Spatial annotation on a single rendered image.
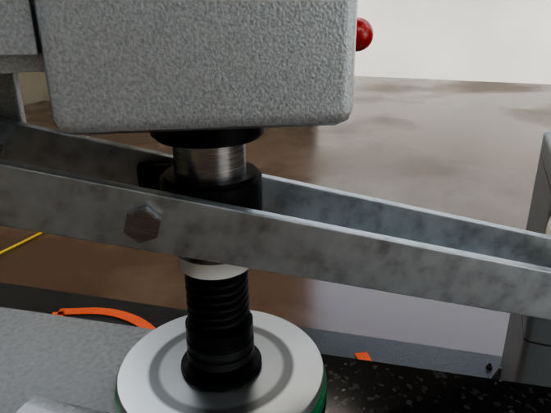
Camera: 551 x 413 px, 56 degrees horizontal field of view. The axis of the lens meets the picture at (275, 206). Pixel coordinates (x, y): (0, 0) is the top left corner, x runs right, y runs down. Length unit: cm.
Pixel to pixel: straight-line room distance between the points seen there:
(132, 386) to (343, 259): 25
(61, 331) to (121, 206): 32
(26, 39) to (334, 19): 19
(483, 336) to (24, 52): 198
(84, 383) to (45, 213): 25
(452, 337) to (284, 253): 171
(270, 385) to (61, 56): 36
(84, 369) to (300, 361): 24
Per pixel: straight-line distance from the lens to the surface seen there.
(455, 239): 62
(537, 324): 138
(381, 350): 197
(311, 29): 34
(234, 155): 44
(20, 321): 76
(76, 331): 71
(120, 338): 68
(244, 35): 34
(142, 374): 57
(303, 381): 55
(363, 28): 53
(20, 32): 36
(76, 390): 62
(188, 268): 48
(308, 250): 44
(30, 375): 66
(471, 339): 213
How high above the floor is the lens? 118
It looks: 22 degrees down
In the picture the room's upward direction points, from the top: 1 degrees counter-clockwise
